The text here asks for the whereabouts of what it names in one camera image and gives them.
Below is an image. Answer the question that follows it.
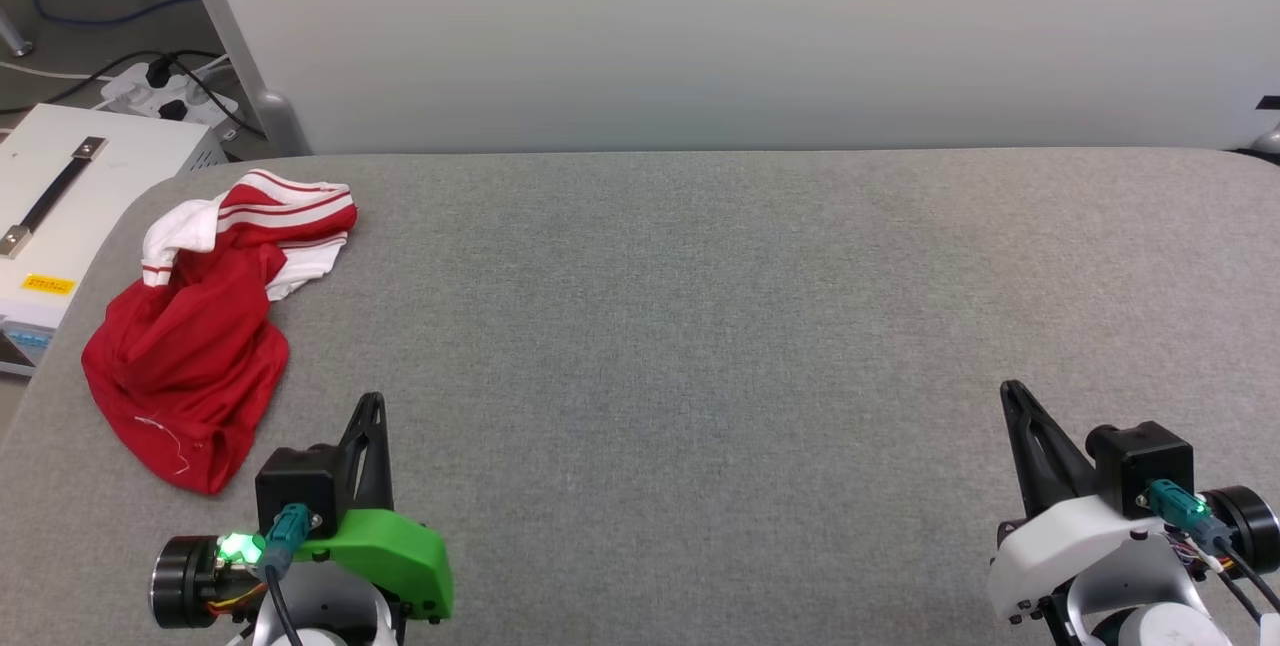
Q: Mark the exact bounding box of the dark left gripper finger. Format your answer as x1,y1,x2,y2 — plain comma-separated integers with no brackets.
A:
338,392,389,517

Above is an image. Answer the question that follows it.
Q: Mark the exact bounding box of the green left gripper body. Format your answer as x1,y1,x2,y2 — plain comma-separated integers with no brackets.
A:
150,509,454,629

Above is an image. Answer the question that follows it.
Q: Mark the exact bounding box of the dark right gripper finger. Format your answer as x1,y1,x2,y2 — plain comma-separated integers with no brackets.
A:
1000,381,1098,517

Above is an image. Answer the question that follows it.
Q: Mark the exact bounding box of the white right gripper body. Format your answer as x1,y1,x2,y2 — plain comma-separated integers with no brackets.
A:
988,484,1280,624

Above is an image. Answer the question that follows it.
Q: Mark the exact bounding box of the red and white t-shirt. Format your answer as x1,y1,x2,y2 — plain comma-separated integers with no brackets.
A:
82,169,359,497

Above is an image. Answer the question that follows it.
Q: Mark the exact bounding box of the grey fabric table cover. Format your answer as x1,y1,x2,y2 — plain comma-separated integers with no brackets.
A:
0,148,1280,646

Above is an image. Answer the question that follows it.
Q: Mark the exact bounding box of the grey metal partition leg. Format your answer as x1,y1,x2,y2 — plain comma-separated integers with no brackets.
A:
170,0,313,157

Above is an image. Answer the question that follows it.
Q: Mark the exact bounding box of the white equipment case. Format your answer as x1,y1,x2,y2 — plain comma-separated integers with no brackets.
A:
0,104,229,377

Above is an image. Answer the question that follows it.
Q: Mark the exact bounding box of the white power strip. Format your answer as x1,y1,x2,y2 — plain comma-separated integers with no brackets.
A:
100,61,241,134

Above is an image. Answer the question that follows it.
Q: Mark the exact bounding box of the white partition panel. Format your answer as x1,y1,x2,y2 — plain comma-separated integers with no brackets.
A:
190,0,1280,153

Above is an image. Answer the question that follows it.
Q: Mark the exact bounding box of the teal left camera connector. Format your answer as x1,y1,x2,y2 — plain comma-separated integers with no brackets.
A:
262,503,313,577

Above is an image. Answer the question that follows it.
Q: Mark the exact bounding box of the teal camera connector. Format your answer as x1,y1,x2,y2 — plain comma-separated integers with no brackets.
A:
1147,479,1231,552
262,503,313,577

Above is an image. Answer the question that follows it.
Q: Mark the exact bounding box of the teal right camera connector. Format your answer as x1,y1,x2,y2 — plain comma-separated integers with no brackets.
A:
1147,479,1231,552

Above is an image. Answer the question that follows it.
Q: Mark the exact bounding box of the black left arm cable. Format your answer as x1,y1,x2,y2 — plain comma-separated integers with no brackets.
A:
265,571,303,646

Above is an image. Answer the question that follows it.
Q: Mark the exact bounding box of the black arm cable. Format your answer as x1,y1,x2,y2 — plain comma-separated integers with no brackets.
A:
1195,531,1280,627
265,571,303,646

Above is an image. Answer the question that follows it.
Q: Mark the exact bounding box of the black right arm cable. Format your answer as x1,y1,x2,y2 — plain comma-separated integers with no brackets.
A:
1195,531,1280,627

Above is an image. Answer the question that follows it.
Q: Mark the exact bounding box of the black case handle strap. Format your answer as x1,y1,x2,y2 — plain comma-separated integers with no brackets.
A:
0,136,108,259

